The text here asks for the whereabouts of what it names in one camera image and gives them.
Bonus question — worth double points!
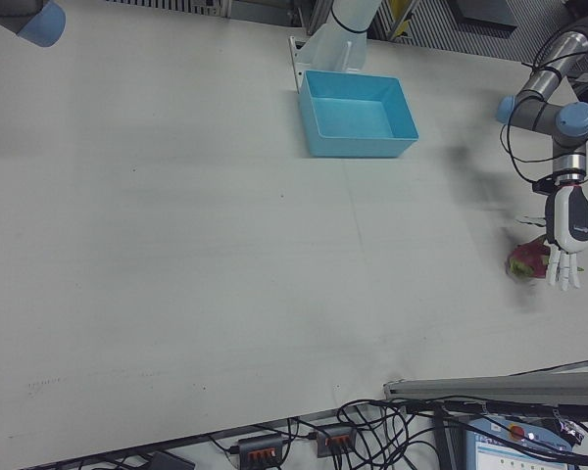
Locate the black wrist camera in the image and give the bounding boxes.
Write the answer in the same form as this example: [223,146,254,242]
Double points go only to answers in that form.
[531,176,561,195]

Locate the black power strip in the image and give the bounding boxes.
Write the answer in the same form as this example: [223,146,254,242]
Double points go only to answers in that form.
[236,432,285,467]

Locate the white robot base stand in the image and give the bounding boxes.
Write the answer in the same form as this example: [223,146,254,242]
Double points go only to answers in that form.
[287,0,384,93]

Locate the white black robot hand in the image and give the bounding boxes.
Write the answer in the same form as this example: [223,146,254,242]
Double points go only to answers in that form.
[514,184,588,293]

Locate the aluminium profile bar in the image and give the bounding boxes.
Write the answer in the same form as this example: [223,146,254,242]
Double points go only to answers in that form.
[382,358,588,408]

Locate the red dragon fruit green scales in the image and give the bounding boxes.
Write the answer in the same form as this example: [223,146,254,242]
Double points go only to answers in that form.
[506,233,553,281]

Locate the robot teach pendant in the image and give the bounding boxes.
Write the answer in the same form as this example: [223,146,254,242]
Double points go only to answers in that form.
[464,414,585,470]

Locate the grey USB hub orange ports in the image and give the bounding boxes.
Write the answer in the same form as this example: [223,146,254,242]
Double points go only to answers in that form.
[315,422,358,459]

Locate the tangled black cables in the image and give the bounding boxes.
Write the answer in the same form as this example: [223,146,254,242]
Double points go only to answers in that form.
[77,397,588,470]

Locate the black power adapter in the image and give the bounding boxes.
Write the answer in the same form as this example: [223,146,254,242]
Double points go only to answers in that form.
[145,449,196,470]

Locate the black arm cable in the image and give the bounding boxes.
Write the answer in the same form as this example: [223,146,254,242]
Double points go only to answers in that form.
[499,13,588,186]

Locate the light blue plastic bin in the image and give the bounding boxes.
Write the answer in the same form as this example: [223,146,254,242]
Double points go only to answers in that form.
[297,69,419,160]

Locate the grey metal box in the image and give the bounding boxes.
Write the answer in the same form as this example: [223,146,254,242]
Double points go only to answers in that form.
[451,0,519,36]

